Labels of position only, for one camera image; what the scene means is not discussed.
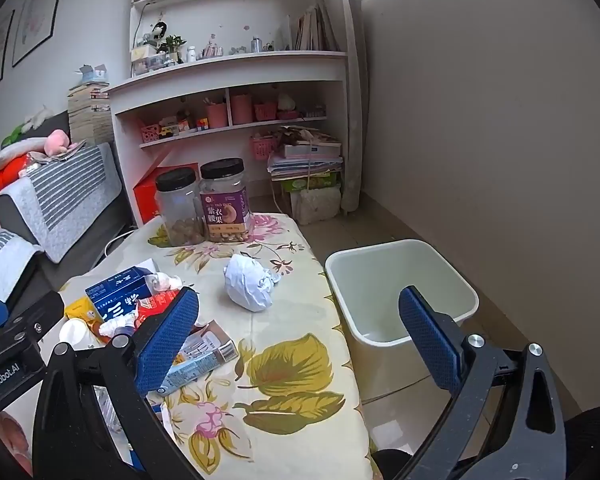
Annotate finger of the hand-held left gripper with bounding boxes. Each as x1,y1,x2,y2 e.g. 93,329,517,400
0,291,65,357

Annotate white plush toy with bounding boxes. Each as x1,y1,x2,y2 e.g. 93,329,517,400
22,105,56,131

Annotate pink plush toy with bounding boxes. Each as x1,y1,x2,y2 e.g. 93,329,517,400
43,129,79,157

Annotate white paper cup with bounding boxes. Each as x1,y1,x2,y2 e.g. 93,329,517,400
58,318,104,351

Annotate small potted plant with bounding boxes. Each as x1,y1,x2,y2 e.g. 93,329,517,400
159,34,187,64

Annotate red cardboard box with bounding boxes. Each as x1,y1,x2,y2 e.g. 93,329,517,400
132,162,201,227

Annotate white plastic bag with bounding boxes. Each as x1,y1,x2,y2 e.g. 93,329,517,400
289,187,342,226

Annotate white tissue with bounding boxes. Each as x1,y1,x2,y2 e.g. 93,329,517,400
144,272,184,294
99,319,137,338

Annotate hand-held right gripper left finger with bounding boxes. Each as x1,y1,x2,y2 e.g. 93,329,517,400
31,286,201,480

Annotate orange red pillow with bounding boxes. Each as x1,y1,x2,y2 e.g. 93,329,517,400
0,152,37,197

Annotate white plastic bin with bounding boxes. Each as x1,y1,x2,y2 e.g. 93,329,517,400
324,239,480,402

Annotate orange peel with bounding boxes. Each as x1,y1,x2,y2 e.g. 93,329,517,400
86,318,113,345

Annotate white bookshelf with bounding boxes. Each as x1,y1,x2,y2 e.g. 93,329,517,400
102,0,351,229

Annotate flattened light blue carton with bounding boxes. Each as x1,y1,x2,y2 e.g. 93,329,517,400
157,320,240,397

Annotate red snack packet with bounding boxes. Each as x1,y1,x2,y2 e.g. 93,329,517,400
132,287,183,332

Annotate tall stack of books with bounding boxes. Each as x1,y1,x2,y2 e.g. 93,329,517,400
67,82,114,147

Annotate white cable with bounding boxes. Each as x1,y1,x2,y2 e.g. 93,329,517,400
102,227,142,257

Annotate floral tablecloth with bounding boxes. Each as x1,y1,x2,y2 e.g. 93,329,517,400
55,212,377,480

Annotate yellow wrapper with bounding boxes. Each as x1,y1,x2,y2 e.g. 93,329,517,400
64,296,106,322

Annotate grey striped quilted cover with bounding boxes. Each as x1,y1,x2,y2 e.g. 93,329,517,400
0,142,124,265
0,227,44,314

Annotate pink pen cup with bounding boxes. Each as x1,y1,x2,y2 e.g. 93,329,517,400
204,102,229,130
229,93,254,125

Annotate green tissue pack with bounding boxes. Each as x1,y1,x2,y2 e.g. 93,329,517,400
280,172,342,194

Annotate white paper ball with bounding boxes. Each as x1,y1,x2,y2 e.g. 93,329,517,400
223,253,281,314

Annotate hanging pink basket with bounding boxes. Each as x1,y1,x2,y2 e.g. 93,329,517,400
250,133,276,161

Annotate clear jar with black lid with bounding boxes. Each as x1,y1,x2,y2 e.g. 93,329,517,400
154,168,205,247

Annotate white pillow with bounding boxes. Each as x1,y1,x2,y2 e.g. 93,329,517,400
0,146,46,191

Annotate leaning shelf books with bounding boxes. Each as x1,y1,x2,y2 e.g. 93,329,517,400
293,3,339,52

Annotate purple label nut jar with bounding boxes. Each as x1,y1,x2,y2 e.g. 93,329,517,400
199,158,252,244

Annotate person's left hand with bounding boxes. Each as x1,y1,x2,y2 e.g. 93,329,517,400
0,409,34,478

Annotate clear plastic bottle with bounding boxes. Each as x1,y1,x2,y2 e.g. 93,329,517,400
92,385,131,442

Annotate blue milk carton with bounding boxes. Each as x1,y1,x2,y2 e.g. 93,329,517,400
84,266,156,324

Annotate grey sofa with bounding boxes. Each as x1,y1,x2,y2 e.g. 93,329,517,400
0,110,132,313

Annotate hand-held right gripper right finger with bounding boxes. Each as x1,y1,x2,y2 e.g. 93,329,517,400
398,285,567,480

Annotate pile of books and papers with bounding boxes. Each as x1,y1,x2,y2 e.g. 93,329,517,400
267,125,344,181

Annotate green plush toy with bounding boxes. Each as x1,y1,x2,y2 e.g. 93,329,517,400
1,122,29,149

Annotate blue tissue box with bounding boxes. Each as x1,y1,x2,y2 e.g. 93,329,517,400
77,63,110,85

